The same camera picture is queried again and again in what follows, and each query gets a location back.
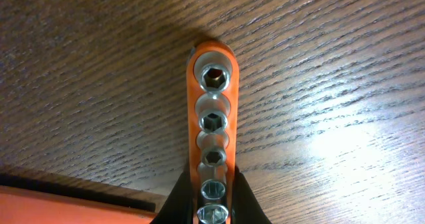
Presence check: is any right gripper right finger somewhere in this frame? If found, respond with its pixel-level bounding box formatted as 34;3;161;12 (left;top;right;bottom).
231;166;272;224

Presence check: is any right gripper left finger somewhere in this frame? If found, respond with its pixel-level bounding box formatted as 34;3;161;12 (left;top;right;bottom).
151;164;193;224

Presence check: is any orange scraper with wooden handle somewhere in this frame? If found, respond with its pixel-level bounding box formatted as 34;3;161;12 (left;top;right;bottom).
1;185;156;224

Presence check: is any orange socket rail with sockets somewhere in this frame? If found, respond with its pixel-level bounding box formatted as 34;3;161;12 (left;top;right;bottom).
186;41;240;223

